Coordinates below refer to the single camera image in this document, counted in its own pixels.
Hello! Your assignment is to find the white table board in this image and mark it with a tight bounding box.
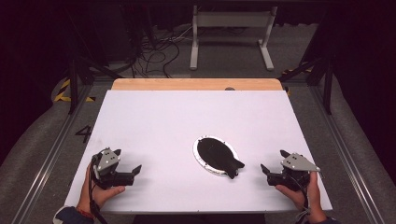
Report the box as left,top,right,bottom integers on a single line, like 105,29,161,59
64,90,333,215

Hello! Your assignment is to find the oval mirror with beaded rim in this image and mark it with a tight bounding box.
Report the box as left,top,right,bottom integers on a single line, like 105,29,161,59
191,134,246,180

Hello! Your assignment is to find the tangle of black floor cables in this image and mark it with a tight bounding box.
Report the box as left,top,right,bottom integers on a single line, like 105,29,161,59
130,26,192,79

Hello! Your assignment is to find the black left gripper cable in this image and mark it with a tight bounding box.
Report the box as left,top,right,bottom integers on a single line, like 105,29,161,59
88,155,108,224

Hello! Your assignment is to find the yellow and black floor tape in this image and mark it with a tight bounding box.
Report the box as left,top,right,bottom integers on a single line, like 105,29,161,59
281,62,313,76

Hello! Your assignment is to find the person's right hand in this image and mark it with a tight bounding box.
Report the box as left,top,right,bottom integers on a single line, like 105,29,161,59
275,171,328,223

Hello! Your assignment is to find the aluminium floor rail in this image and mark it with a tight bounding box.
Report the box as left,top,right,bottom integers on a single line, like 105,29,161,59
309,84,387,224
10,83,96,224

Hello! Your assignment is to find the white metal desk frame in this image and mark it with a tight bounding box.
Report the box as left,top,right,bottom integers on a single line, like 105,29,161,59
189,5,278,72

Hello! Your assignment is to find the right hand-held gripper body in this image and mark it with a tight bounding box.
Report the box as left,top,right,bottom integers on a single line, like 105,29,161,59
267,152,321,191

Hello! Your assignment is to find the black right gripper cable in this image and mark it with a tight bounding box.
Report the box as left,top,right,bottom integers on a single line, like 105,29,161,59
288,175,312,224

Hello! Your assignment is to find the black metal stand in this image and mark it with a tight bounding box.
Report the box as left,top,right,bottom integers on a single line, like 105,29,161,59
66,55,123,115
277,55,334,116

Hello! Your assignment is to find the wooden table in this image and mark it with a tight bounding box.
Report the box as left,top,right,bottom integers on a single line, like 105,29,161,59
111,77,284,91

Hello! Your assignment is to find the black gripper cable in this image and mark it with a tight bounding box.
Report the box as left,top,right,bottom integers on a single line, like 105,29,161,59
288,175,312,224
88,155,108,224

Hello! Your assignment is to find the person's left hand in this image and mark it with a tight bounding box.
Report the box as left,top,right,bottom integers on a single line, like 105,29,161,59
77,162,126,216

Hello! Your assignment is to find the red wrist band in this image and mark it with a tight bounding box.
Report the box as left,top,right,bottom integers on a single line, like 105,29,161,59
76,207,95,220

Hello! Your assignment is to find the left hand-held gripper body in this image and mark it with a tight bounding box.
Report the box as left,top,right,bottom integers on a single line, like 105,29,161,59
91,147,135,190

